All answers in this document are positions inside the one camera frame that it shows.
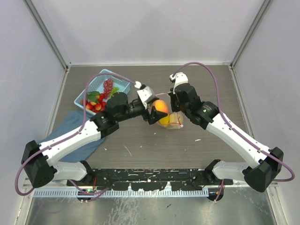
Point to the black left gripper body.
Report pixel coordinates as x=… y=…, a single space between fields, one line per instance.
x=139 y=109

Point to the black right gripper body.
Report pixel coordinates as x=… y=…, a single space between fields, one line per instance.
x=176 y=106

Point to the yellow star fruit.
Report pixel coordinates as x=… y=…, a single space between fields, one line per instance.
x=164 y=122

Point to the orange peach fruit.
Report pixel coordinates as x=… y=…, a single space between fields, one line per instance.
x=161 y=106

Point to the clear zip bag orange zipper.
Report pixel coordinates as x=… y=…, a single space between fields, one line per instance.
x=173 y=120

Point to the green grape bunch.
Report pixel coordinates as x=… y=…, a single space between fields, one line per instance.
x=113 y=91

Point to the red strawberries pile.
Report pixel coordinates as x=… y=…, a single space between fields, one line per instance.
x=95 y=106

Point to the purple grape bunch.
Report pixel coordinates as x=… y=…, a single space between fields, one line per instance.
x=108 y=86

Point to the light blue plastic basket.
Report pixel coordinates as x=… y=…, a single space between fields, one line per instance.
x=97 y=85

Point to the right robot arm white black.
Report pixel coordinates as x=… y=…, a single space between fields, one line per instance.
x=261 y=164

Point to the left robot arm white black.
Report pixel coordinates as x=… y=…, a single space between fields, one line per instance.
x=42 y=162

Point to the green leaves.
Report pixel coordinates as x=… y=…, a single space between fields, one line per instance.
x=93 y=96

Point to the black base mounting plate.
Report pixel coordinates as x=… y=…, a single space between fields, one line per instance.
x=150 y=179

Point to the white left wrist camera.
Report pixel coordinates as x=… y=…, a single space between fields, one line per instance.
x=145 y=93

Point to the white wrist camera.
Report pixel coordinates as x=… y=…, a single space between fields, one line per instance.
x=145 y=93
x=178 y=79

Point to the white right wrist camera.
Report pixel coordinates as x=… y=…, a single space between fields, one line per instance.
x=178 y=79

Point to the slotted cable duct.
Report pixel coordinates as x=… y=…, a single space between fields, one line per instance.
x=73 y=192

